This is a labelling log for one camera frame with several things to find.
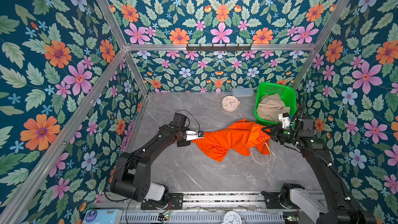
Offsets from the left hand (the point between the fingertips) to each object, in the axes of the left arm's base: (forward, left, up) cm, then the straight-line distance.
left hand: (189, 131), depth 88 cm
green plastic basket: (+28, -70, -3) cm, 76 cm away
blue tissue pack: (-37, +37, -4) cm, 53 cm away
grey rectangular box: (+36, -40, -7) cm, 55 cm away
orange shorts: (-7, -28, +2) cm, 29 cm away
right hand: (-8, -38, +12) cm, 41 cm away
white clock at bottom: (-41, -19, -5) cm, 46 cm away
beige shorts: (+12, -50, +4) cm, 52 cm away
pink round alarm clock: (+26, -28, -7) cm, 39 cm away
